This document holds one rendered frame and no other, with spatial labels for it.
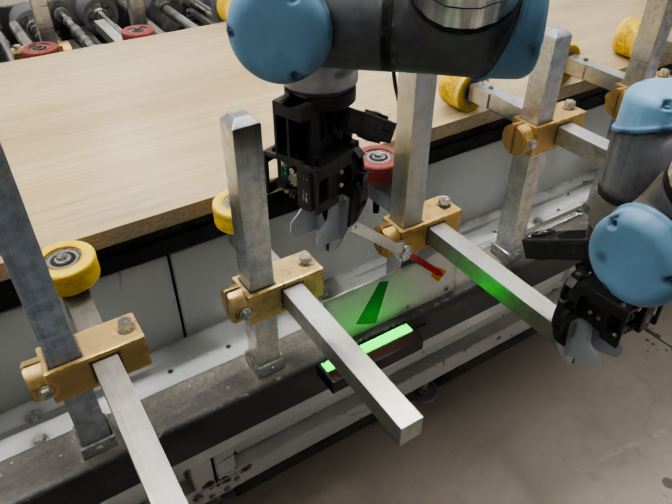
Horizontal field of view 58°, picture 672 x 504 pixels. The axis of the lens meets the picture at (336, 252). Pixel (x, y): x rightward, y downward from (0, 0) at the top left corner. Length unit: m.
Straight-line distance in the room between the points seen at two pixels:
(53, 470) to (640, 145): 0.77
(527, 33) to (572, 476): 1.42
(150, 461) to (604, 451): 1.37
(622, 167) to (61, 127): 0.93
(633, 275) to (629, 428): 1.43
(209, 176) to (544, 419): 1.21
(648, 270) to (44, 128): 1.02
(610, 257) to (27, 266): 0.53
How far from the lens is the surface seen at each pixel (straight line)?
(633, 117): 0.62
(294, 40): 0.44
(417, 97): 0.80
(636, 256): 0.47
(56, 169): 1.08
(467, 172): 1.30
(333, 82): 0.58
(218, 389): 0.91
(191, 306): 1.08
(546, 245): 0.75
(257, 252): 0.77
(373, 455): 1.68
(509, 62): 0.45
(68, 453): 0.90
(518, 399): 1.86
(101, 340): 0.78
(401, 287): 0.97
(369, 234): 0.78
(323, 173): 0.60
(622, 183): 0.64
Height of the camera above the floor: 1.40
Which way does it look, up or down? 38 degrees down
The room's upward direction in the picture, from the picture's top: straight up
